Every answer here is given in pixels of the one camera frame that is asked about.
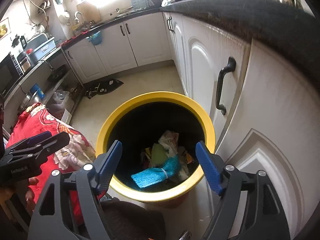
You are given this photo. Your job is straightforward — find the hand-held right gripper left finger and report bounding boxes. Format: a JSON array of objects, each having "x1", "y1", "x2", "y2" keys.
[{"x1": 27, "y1": 140, "x2": 123, "y2": 240}]

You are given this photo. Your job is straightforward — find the black wok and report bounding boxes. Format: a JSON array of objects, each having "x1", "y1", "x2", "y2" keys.
[{"x1": 47, "y1": 66, "x2": 66, "y2": 82}]

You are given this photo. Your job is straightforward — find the water heater hoses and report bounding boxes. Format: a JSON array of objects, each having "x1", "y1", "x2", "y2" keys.
[{"x1": 21, "y1": 0, "x2": 51, "y2": 28}]

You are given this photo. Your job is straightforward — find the white kitchen cabinets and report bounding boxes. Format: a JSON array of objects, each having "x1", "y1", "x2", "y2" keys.
[{"x1": 62, "y1": 12, "x2": 320, "y2": 240}]

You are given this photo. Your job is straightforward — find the red floral blanket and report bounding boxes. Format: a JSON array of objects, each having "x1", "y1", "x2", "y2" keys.
[{"x1": 5, "y1": 102, "x2": 97, "y2": 228}]

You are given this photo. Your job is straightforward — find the clear plastic bag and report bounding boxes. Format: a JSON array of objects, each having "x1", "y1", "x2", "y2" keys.
[{"x1": 48, "y1": 90, "x2": 71, "y2": 111}]

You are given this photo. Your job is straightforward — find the person's dark clothing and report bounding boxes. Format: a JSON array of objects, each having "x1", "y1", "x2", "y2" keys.
[{"x1": 99, "y1": 197, "x2": 167, "y2": 240}]

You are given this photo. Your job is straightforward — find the yellow rimmed trash bin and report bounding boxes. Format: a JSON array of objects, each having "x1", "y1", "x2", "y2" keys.
[{"x1": 96, "y1": 91, "x2": 216, "y2": 208}]

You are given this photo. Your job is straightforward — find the blue canister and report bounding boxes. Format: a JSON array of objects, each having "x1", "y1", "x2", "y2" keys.
[{"x1": 30, "y1": 83, "x2": 46, "y2": 99}]

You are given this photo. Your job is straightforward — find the blue hanging basket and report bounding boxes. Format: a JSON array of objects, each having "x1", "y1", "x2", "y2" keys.
[{"x1": 87, "y1": 31, "x2": 103, "y2": 46}]

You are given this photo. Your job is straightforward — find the black microwave oven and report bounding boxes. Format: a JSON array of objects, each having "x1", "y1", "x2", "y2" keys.
[{"x1": 0, "y1": 52, "x2": 24, "y2": 98}]

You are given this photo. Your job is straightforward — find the blue dish box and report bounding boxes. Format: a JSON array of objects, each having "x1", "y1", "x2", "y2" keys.
[{"x1": 25, "y1": 37, "x2": 56, "y2": 65}]

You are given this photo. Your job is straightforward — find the metal kitchen shelf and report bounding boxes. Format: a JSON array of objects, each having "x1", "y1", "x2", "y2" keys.
[{"x1": 0, "y1": 46, "x2": 85, "y2": 131}]

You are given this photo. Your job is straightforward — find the white hanging pot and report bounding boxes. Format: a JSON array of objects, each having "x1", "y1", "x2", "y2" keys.
[{"x1": 58, "y1": 10, "x2": 71, "y2": 26}]

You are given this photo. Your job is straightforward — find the person's left hand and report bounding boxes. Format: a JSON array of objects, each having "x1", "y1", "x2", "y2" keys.
[{"x1": 24, "y1": 177, "x2": 40, "y2": 213}]

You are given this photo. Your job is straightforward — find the black stone countertop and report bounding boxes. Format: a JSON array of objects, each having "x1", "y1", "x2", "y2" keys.
[{"x1": 61, "y1": 0, "x2": 320, "y2": 91}]

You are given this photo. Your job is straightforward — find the dark floor mat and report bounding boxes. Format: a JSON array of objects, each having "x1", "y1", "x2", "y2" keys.
[{"x1": 84, "y1": 78, "x2": 125, "y2": 100}]

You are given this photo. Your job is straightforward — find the blue towel bundle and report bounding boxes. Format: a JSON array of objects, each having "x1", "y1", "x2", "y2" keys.
[{"x1": 130, "y1": 155, "x2": 187, "y2": 190}]

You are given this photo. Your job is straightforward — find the black blender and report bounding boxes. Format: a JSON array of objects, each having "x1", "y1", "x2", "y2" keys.
[{"x1": 11, "y1": 35, "x2": 31, "y2": 73}]

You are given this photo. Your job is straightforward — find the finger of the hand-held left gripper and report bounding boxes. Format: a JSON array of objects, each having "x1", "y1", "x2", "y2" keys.
[
  {"x1": 5, "y1": 131, "x2": 53, "y2": 155},
  {"x1": 32, "y1": 131, "x2": 70, "y2": 156}
]

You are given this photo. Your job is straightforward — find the fruit wall poster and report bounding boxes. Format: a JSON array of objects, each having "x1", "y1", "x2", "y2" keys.
[{"x1": 0, "y1": 17, "x2": 11, "y2": 40}]

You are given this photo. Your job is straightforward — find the steel pot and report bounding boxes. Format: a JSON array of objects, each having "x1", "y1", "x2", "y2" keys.
[{"x1": 17, "y1": 91, "x2": 38, "y2": 113}]

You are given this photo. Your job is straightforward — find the wooden cutting board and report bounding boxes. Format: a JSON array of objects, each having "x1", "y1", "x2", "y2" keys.
[{"x1": 76, "y1": 1, "x2": 102, "y2": 25}]

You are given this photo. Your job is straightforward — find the orange snack wrapper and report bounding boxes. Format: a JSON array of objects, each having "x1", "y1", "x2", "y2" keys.
[{"x1": 183, "y1": 152, "x2": 195, "y2": 165}]

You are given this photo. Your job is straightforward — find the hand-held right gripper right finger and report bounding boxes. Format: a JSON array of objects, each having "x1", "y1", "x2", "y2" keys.
[{"x1": 195, "y1": 141, "x2": 292, "y2": 240}]

